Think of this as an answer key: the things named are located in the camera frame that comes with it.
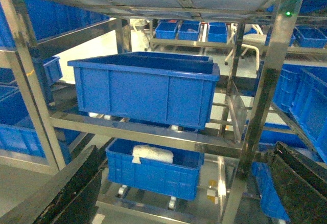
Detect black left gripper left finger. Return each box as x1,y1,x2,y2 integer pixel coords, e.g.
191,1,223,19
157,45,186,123
1,145,102,223

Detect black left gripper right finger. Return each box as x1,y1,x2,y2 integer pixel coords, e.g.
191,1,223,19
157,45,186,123
268,142,326,223

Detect steel shelf rack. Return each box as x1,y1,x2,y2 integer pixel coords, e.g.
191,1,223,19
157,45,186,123
1,0,303,223

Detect white plastic bag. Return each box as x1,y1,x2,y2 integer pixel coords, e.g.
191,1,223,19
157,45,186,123
132,145,174,164

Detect blue bin with white bag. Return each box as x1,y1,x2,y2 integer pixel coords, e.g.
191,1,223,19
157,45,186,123
105,139,204,200

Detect white round stool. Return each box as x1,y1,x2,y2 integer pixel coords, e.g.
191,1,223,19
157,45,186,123
224,23,267,73

